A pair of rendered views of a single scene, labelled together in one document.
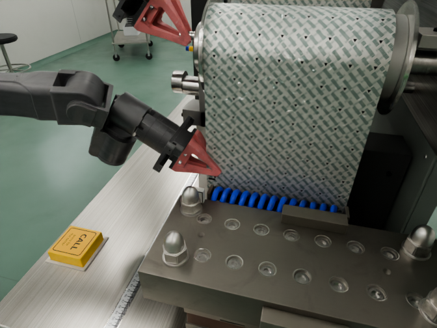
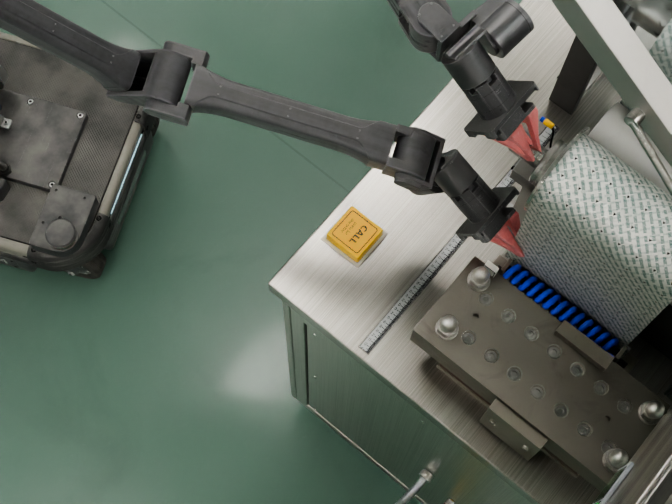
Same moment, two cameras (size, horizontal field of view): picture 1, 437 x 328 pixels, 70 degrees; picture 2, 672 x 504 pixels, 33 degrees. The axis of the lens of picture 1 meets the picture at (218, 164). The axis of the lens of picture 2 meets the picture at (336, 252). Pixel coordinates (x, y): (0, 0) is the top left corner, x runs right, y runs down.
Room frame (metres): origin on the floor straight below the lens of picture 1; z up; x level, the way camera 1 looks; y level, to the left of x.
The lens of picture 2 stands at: (-0.24, 0.04, 2.74)
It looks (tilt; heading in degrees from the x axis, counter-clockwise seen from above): 71 degrees down; 22
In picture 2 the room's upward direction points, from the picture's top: 3 degrees clockwise
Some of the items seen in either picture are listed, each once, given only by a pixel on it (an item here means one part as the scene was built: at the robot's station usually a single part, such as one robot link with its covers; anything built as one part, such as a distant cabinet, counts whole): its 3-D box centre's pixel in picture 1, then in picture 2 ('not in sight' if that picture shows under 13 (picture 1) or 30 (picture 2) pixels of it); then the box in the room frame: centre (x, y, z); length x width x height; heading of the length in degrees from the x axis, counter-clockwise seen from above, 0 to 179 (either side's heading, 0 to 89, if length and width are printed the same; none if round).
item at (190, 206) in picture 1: (190, 198); (480, 276); (0.38, 0.04, 1.05); 0.04 x 0.04 x 0.04
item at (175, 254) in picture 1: (174, 245); (448, 324); (0.28, 0.06, 1.05); 0.04 x 0.04 x 0.04
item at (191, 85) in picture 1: (201, 144); (526, 189); (0.54, 0.03, 1.05); 0.06 x 0.05 x 0.31; 75
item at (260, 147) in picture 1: (278, 159); (578, 282); (0.41, -0.09, 1.10); 0.23 x 0.01 x 0.18; 75
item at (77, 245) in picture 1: (77, 245); (354, 234); (0.40, 0.27, 0.91); 0.07 x 0.07 x 0.02; 75
